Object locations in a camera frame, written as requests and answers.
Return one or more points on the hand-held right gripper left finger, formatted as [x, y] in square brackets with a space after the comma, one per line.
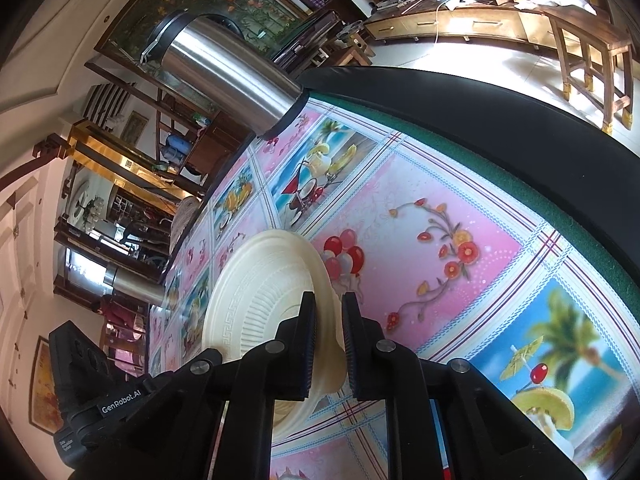
[307, 345]

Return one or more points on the glass coffee table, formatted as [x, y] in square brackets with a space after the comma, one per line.
[320, 35]

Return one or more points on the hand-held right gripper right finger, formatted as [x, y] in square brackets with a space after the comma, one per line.
[352, 350]

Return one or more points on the slim steel thermos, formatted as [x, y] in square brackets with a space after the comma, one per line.
[135, 285]

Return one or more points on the framed landscape painting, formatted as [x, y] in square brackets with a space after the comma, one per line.
[42, 395]

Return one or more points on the blue plastic jug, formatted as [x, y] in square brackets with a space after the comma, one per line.
[176, 146]

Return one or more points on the long wooden console cabinet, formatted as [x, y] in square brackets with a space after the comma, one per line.
[450, 22]

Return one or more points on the wooden stool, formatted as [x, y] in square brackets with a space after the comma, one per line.
[590, 45]

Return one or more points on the large steel kettle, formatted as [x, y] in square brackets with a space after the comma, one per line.
[225, 70]

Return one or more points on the cream ribbed plastic bowl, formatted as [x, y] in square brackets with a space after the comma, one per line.
[260, 280]

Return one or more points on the fruit print tablecloth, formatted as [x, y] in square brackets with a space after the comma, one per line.
[425, 220]

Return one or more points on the dark wooden table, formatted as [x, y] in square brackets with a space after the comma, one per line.
[500, 120]

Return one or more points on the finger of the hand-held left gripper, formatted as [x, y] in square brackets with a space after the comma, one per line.
[115, 402]

